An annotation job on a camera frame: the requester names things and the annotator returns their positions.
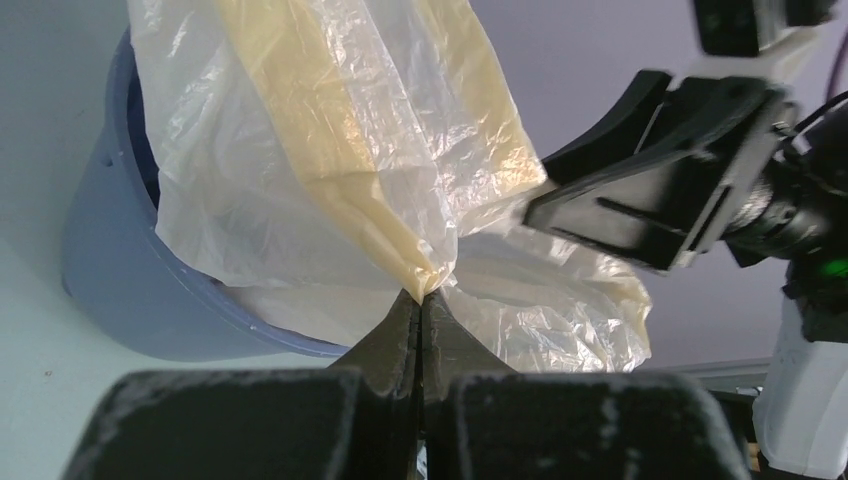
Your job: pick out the right aluminium frame post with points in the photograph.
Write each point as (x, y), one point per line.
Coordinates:
(728, 376)

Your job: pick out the translucent yellowish plastic trash bag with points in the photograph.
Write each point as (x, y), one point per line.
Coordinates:
(315, 158)

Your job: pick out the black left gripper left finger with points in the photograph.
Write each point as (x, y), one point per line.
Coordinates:
(355, 419)

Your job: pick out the blue plastic trash bin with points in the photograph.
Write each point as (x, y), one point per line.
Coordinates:
(115, 267)

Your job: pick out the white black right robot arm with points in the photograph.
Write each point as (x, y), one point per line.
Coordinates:
(800, 418)

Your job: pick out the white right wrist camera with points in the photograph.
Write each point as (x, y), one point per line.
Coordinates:
(769, 39)

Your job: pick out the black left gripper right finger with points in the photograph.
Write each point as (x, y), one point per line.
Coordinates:
(483, 420)

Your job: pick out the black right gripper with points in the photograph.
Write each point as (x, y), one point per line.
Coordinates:
(744, 169)

